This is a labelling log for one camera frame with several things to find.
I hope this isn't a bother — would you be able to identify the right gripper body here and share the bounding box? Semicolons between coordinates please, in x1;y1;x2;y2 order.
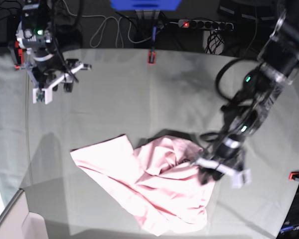
24;58;92;105

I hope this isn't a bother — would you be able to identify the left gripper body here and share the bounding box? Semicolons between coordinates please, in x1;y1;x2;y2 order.
188;148;252;188

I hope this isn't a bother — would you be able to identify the pink printed t-shirt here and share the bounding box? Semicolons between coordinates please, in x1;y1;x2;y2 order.
70;135;215;236

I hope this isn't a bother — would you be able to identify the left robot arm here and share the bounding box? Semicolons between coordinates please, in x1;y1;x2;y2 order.
192;2;299;188

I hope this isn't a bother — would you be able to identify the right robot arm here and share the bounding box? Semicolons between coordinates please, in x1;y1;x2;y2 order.
15;0;92;105

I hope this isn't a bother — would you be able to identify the red clamp left corner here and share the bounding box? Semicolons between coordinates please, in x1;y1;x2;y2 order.
8;41;23;70

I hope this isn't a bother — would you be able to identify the red clamp top centre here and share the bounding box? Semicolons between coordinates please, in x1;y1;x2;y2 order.
148;51;156;65

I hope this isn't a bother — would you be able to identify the white bin bottom left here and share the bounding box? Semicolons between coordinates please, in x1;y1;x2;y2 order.
0;189;48;239

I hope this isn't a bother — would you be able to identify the black power strip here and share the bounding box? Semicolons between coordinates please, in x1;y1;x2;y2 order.
178;19;235;31

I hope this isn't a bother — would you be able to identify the white coiled cable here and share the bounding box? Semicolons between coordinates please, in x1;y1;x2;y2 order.
90;16;125;48

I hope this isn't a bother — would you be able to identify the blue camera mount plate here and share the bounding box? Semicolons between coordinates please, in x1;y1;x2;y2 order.
110;0;181;11

